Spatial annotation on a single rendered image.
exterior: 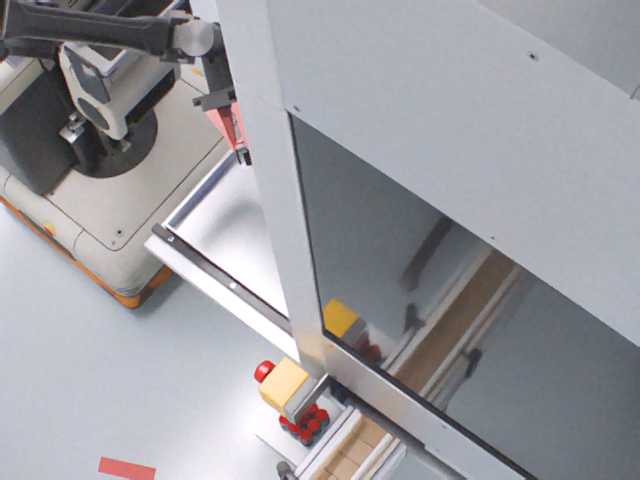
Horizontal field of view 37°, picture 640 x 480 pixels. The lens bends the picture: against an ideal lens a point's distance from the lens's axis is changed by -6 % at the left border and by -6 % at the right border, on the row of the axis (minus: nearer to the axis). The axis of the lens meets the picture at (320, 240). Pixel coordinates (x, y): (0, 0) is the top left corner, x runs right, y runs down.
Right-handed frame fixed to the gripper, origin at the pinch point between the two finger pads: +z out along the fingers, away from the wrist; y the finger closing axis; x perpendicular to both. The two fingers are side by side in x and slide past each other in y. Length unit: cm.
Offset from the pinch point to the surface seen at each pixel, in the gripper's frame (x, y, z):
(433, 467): 10, 15, 61
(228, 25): -71, 25, -7
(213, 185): 30.4, -17.5, 4.4
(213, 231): 25.4, -18.0, 12.8
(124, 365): 92, -80, 45
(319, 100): -69, 31, 2
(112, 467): 77, -85, 69
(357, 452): 4, 5, 54
